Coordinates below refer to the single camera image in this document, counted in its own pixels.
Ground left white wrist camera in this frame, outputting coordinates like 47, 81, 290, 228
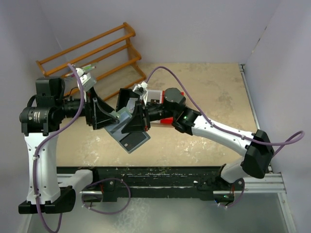
76, 68, 97, 92

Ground pens on rack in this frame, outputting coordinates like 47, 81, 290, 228
65, 64, 96, 79

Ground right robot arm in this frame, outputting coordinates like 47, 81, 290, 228
122, 88, 274, 183

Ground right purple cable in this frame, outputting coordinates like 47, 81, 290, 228
145, 67, 305, 209

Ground wooden rack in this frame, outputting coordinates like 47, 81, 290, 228
35, 22, 147, 100

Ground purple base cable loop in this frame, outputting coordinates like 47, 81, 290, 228
81, 178, 132, 216

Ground black card in holder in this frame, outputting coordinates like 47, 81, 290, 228
120, 132, 150, 153

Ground silver credit card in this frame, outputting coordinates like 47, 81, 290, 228
126, 98, 137, 113

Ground black plastic bin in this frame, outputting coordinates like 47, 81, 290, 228
116, 88, 140, 119

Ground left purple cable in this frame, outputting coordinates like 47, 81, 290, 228
34, 63, 86, 233

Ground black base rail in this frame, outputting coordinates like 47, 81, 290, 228
57, 166, 243, 202

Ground red plastic bin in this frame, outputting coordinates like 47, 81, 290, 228
159, 91, 173, 125

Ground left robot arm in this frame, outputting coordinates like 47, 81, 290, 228
18, 77, 119, 214

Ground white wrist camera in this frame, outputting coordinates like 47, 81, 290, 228
76, 68, 97, 92
132, 82, 148, 104

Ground green card holder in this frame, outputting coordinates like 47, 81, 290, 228
105, 107, 151, 154

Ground white plastic bin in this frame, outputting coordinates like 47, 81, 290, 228
147, 90, 163, 104

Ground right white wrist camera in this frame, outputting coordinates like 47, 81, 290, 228
132, 82, 148, 104

